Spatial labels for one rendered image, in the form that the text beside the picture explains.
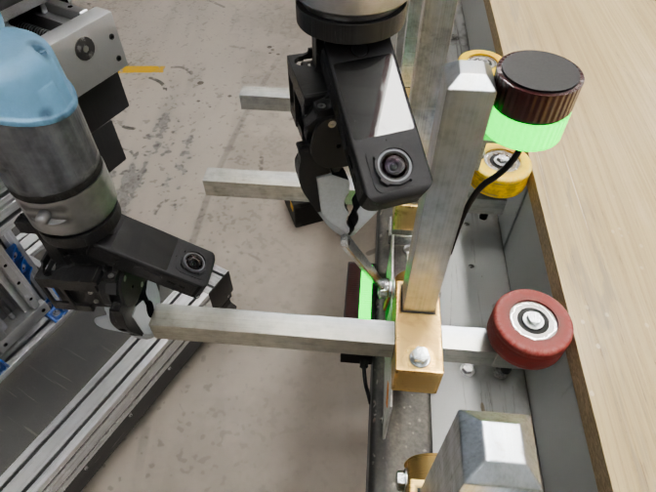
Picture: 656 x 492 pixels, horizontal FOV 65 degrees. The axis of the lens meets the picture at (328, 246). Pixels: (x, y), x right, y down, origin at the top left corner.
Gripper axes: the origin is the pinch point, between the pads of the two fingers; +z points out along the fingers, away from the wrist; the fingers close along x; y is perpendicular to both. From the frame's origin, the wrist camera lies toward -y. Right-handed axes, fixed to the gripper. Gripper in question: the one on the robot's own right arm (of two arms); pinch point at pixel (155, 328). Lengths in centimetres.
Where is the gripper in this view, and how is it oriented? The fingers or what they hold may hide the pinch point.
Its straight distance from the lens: 65.1
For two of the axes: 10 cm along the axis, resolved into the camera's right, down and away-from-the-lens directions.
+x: -0.9, 7.6, -6.5
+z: 0.0, 6.5, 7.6
